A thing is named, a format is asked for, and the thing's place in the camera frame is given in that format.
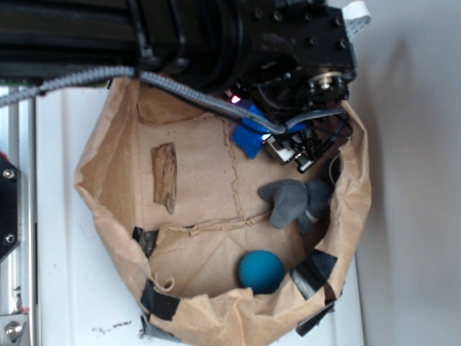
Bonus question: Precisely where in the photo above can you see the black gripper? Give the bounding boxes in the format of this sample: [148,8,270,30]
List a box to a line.
[228,1,356,173]

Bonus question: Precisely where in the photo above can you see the blue rectangular sponge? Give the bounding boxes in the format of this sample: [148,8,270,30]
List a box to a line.
[232,119,306,165]

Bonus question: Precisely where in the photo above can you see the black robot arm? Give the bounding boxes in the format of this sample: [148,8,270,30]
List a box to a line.
[1,1,357,172]

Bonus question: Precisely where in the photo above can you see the grey plush elephant toy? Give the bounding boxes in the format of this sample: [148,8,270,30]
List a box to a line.
[258,156,341,234]

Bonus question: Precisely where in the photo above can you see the brown wood bark piece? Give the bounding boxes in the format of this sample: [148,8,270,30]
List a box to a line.
[151,142,177,215]

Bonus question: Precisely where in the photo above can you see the brown paper-lined box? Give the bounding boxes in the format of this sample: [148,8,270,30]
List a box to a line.
[75,78,372,345]

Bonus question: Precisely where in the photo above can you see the teal ball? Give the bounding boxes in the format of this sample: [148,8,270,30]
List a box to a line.
[238,250,285,295]

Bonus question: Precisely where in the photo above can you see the black mounting plate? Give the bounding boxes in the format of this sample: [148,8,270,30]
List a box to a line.
[0,152,21,262]

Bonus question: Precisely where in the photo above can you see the white ribbon cable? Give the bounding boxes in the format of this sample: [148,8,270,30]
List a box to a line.
[341,0,372,40]

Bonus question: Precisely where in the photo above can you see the grey braided cable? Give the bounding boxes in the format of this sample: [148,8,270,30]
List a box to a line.
[0,66,346,135]

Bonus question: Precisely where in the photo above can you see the aluminium frame rail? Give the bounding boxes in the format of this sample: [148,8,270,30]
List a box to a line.
[1,99,39,345]

